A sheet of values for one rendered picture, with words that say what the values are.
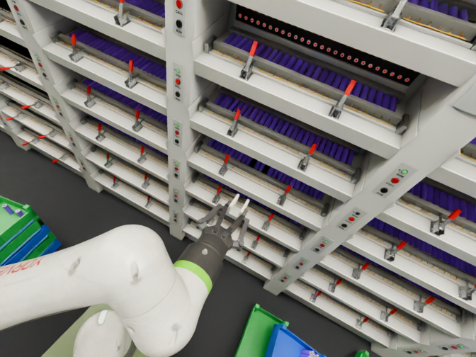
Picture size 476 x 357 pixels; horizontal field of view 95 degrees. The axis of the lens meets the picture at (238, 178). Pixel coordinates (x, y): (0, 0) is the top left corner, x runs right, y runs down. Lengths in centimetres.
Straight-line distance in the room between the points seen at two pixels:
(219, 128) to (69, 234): 124
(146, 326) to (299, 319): 127
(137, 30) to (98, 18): 13
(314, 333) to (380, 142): 123
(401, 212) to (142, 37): 96
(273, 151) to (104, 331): 74
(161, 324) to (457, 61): 69
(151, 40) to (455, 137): 82
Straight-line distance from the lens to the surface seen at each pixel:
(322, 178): 76
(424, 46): 60
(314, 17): 59
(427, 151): 69
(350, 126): 65
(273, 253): 123
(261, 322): 149
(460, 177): 75
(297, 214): 89
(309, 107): 64
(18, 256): 152
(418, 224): 87
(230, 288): 149
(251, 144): 76
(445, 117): 66
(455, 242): 93
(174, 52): 76
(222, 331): 144
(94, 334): 87
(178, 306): 41
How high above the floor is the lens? 141
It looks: 46 degrees down
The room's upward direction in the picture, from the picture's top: 18 degrees clockwise
